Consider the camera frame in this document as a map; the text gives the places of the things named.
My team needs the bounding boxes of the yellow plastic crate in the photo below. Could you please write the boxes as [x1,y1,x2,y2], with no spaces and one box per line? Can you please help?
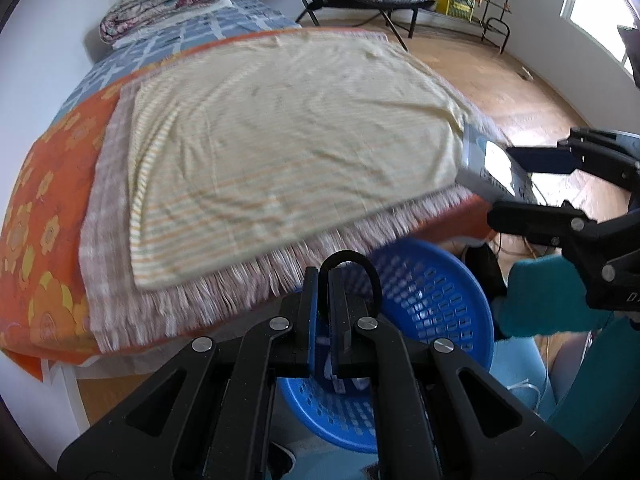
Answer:
[434,0,477,22]

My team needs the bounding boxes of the window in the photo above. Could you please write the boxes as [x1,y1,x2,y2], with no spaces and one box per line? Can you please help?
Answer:
[560,0,637,77]

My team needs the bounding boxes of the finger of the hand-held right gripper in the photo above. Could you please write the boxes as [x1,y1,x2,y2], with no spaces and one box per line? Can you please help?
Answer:
[506,128,640,195]
[486,199,640,312]

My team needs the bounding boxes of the black slipper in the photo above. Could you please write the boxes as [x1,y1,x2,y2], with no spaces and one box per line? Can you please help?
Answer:
[464,243,508,302]

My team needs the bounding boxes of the pale medicine box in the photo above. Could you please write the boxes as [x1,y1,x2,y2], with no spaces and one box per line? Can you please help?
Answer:
[455,122,539,206]

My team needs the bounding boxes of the person's teal pants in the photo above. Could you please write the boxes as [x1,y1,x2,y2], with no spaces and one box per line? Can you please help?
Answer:
[492,254,640,466]

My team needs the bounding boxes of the folded floral quilt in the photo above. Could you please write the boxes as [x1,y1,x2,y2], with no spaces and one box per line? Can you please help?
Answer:
[99,0,235,45]

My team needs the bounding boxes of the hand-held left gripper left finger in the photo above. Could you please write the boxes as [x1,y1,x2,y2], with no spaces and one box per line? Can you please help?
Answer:
[57,266,321,480]

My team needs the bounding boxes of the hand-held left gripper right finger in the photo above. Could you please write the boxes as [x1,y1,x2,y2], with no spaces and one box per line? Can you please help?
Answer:
[327,267,586,480]

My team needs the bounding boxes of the blue checked bed sheet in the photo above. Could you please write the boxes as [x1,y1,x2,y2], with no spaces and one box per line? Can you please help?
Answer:
[52,0,304,126]

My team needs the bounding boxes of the orange floral bed sheet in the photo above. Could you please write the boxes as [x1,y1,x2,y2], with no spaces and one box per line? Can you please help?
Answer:
[0,32,493,384]

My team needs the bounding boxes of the black drying rack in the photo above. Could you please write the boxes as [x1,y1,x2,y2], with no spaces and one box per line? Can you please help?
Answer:
[460,0,532,54]

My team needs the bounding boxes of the blue plastic basket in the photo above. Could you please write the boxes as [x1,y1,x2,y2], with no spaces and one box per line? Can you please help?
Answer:
[274,238,497,454]

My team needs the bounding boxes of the black rubber ring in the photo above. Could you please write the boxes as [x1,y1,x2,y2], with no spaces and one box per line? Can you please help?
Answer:
[318,249,384,322]

